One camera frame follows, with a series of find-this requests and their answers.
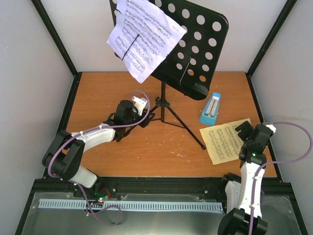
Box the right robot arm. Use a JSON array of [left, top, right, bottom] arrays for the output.
[[218, 121, 276, 235]]

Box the yellow sheet music page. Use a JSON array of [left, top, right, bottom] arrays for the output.
[[200, 118, 251, 165]]

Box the black music stand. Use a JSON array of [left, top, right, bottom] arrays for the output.
[[109, 0, 229, 150]]

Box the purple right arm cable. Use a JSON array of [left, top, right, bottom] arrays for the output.
[[248, 121, 313, 235]]

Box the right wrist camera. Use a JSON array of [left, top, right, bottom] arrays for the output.
[[263, 122, 277, 134]]

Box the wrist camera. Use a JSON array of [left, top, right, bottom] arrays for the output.
[[263, 122, 277, 134], [132, 96, 148, 116]]

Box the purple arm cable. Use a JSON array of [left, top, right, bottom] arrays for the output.
[[47, 90, 150, 178], [248, 121, 313, 235]]

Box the blue metronome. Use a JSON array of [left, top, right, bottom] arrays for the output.
[[199, 93, 221, 126]]

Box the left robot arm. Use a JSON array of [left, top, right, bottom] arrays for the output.
[[42, 96, 155, 197]]

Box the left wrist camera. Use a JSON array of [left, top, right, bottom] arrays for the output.
[[132, 96, 148, 116]]

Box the light blue slotted cable duct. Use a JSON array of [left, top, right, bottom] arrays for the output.
[[38, 199, 223, 213]]

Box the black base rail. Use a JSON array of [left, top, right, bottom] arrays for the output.
[[95, 177, 226, 202]]

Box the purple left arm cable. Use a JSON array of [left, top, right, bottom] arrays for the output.
[[47, 90, 150, 178]]

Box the black cage frame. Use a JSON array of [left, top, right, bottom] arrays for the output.
[[16, 0, 308, 235]]

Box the white sheet music page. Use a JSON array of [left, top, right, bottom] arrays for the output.
[[107, 0, 186, 83]]

